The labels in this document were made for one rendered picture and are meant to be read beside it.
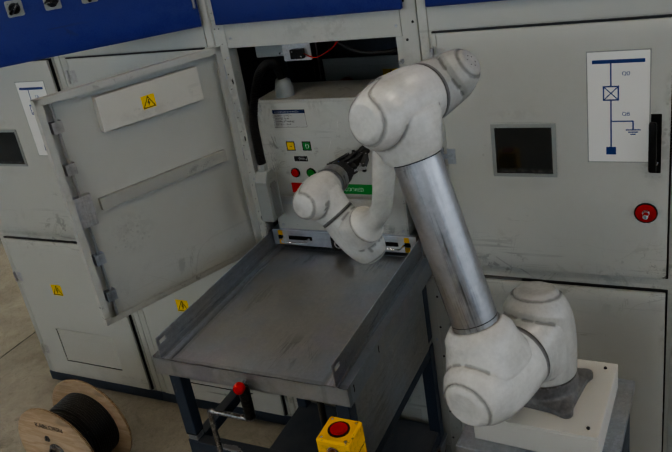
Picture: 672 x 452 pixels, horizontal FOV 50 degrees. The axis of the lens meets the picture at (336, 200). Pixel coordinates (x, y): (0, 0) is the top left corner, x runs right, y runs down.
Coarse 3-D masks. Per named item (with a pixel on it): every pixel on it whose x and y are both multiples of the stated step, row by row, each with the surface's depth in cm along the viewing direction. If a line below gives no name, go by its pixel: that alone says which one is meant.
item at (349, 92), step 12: (300, 84) 248; (312, 84) 246; (324, 84) 243; (336, 84) 240; (348, 84) 238; (360, 84) 235; (264, 96) 241; (300, 96) 233; (312, 96) 231; (324, 96) 229; (336, 96) 226; (348, 96) 224; (408, 216) 232; (408, 228) 232
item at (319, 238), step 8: (288, 232) 252; (296, 232) 251; (304, 232) 249; (312, 232) 248; (320, 232) 246; (416, 232) 234; (296, 240) 252; (304, 240) 251; (312, 240) 249; (320, 240) 248; (328, 240) 246; (392, 240) 235; (416, 240) 232
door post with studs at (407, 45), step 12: (408, 0) 200; (408, 12) 202; (408, 24) 203; (408, 36) 205; (408, 48) 206; (408, 60) 208; (420, 60) 206; (432, 276) 236; (444, 312) 240; (444, 324) 242; (444, 336) 244; (444, 348) 247; (444, 360) 249; (456, 420) 258; (456, 432) 260
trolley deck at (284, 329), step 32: (288, 256) 250; (320, 256) 247; (384, 256) 239; (256, 288) 233; (288, 288) 230; (320, 288) 226; (352, 288) 223; (416, 288) 221; (224, 320) 218; (256, 320) 215; (288, 320) 212; (320, 320) 209; (352, 320) 207; (384, 320) 204; (192, 352) 204; (224, 352) 202; (256, 352) 199; (288, 352) 197; (320, 352) 195; (384, 352) 199; (224, 384) 197; (256, 384) 192; (288, 384) 186; (320, 384) 182; (352, 384) 181
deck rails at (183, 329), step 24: (264, 240) 251; (240, 264) 238; (264, 264) 247; (408, 264) 223; (216, 288) 227; (240, 288) 234; (384, 288) 207; (192, 312) 216; (216, 312) 222; (384, 312) 207; (168, 336) 206; (192, 336) 211; (360, 336) 192; (336, 360) 179; (336, 384) 180
